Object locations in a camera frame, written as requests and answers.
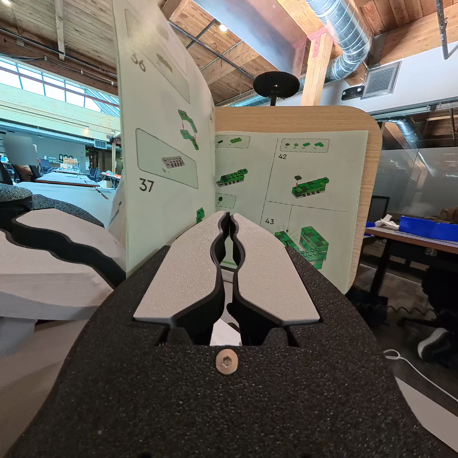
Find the long wooden-edged table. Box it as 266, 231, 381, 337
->
365, 227, 458, 297

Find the brick instruction booklet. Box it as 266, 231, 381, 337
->
107, 0, 369, 297

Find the wooden book stand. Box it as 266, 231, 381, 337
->
211, 105, 383, 346

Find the wall vent grille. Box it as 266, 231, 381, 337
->
361, 61, 402, 99

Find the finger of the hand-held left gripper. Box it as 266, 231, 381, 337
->
0, 230, 116, 321
12, 208, 127, 287

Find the white cable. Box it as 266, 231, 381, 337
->
384, 350, 458, 398

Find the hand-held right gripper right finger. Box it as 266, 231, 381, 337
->
227, 213, 321, 342

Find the wooden post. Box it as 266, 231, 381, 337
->
301, 30, 334, 106

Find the black floor lamp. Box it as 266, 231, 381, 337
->
252, 72, 301, 107

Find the silver ventilation duct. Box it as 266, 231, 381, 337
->
385, 116, 423, 149
306, 0, 373, 83

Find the blue storage bin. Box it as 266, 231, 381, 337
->
399, 216, 458, 241

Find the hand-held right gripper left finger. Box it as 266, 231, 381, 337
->
133, 211, 229, 340

